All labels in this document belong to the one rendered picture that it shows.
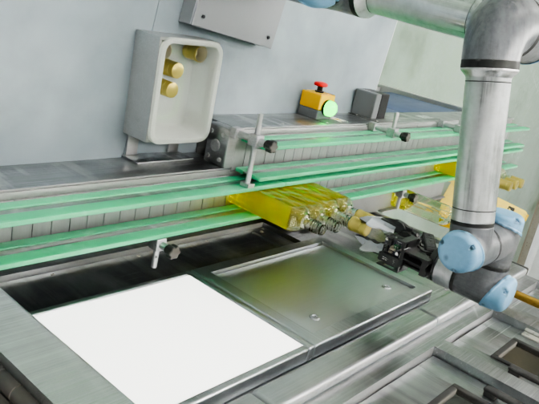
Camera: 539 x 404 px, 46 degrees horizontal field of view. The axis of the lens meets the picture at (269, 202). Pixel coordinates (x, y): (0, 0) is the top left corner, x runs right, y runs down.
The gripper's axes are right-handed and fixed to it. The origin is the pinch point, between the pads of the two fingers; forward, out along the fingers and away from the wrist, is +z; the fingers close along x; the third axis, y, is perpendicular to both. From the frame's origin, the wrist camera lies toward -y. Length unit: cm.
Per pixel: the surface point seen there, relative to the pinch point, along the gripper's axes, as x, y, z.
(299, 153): -7.8, -10.3, 29.5
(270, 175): -6.3, 10.2, 21.5
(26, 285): 15, 62, 34
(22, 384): -23, 105, -38
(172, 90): -23, 30, 36
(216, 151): -9.6, 18.6, 32.1
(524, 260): 180, -577, 109
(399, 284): 12.8, -8.4, -8.1
